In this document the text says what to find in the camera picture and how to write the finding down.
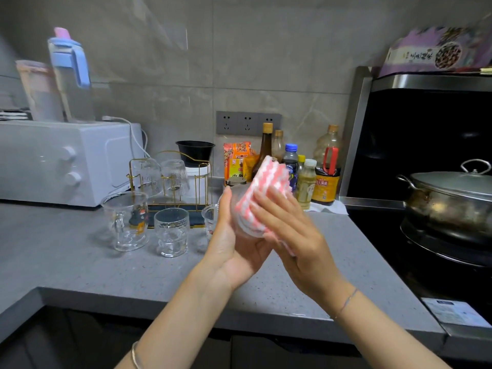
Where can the person's left hand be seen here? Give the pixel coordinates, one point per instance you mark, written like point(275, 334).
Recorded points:
point(230, 261)

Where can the person's right hand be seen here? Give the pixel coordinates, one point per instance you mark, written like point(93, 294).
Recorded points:
point(311, 265)

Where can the cartoon cat print glass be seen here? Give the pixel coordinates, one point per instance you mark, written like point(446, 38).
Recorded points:
point(209, 219)

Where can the small ribbed clear glass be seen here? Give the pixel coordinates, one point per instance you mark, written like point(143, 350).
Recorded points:
point(236, 199)

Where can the short textured glass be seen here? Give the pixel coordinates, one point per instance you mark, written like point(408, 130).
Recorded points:
point(171, 236)

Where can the pink striped cloth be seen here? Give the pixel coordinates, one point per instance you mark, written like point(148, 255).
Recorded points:
point(267, 180)

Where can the embossed ribbed clear glass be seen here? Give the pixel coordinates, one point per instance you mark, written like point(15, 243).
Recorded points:
point(175, 178)

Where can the penguin print glass mug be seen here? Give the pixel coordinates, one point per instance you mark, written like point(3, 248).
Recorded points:
point(123, 226)

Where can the tall ribbed clear glass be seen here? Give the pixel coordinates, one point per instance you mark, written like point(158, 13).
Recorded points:
point(147, 178)

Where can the person's left forearm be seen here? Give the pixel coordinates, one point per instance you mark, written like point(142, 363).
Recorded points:
point(180, 330)

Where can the white paper towel sheet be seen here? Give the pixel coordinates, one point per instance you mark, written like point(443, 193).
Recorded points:
point(332, 208)

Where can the yellow liquid bottle white cap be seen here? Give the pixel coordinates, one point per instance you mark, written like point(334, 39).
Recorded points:
point(306, 188)

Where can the glass spice jar steel lid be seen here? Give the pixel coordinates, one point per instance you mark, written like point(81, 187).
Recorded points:
point(235, 181)

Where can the yellow seasoning pouch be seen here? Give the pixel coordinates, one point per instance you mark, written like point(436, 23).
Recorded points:
point(250, 167)

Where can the dark bottle blue cap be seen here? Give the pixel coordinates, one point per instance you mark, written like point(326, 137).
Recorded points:
point(292, 169)

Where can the orange seasoning packet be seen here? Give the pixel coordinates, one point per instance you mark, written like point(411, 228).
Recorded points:
point(236, 160)

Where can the small bottle yellow cap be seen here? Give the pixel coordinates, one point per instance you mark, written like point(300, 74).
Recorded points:
point(301, 159)

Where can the black plastic bowl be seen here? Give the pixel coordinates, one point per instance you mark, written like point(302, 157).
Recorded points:
point(195, 151)

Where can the dark brown glass bottle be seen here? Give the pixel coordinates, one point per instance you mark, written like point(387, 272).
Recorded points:
point(265, 149)

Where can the clear bottle brown cap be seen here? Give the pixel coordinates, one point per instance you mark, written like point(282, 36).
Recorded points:
point(278, 146)

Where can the stainless steel pot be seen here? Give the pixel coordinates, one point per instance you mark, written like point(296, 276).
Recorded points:
point(449, 215)

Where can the white label sticker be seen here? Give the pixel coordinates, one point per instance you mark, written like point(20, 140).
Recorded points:
point(455, 313)

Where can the steel pot lid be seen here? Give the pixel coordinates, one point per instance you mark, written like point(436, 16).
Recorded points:
point(457, 183)

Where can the white microwave oven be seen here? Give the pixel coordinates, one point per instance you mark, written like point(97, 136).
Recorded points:
point(65, 165)

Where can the clear jug blue lid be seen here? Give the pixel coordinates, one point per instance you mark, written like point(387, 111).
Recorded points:
point(73, 96)

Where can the purple food packet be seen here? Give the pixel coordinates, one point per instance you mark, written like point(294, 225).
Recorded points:
point(415, 53)

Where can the clear container pink lid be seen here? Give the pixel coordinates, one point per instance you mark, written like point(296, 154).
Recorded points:
point(40, 96)

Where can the stack of flat coasters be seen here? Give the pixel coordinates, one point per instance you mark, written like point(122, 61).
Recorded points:
point(13, 115)

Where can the grey wall socket panel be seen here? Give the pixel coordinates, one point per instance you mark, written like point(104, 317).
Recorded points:
point(248, 123)

